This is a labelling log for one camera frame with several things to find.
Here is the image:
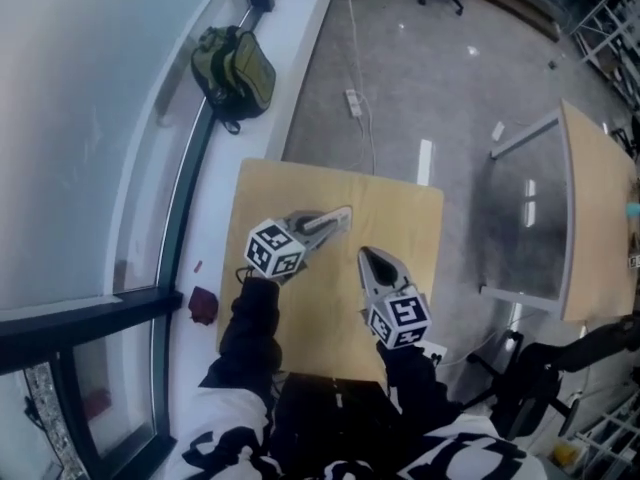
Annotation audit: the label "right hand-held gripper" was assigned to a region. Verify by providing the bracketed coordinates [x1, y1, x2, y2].
[359, 246, 433, 350]

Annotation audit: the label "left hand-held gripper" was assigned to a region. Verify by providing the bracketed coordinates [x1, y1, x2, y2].
[244, 206, 353, 285]

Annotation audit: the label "wooden floor step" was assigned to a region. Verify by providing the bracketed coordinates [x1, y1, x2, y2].
[473, 0, 562, 43]

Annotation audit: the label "white cable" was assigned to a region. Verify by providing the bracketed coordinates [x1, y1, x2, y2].
[341, 0, 379, 177]

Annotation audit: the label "black window frame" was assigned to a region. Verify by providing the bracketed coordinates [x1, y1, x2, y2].
[0, 0, 277, 480]

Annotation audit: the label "dark red cloth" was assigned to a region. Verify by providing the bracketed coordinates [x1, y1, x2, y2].
[187, 285, 220, 326]

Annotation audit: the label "green backpack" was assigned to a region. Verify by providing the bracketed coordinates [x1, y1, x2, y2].
[189, 24, 278, 136]

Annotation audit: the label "person's right forearm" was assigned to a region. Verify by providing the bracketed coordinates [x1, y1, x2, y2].
[376, 340, 462, 415]

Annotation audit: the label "white shelf rack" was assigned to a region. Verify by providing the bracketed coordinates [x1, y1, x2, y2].
[566, 0, 640, 110]

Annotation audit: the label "person's left forearm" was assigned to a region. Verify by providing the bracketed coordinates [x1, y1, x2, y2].
[198, 276, 282, 405]

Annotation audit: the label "white power strip with plugs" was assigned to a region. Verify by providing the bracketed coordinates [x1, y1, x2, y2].
[421, 340, 448, 365]

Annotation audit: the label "wooden table white legs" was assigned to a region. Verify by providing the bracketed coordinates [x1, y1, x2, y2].
[480, 98, 640, 325]

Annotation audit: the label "black backpack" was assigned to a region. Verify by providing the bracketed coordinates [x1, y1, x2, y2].
[498, 381, 557, 440]

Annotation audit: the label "person's black white shirt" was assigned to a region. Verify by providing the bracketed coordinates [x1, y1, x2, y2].
[164, 386, 547, 480]

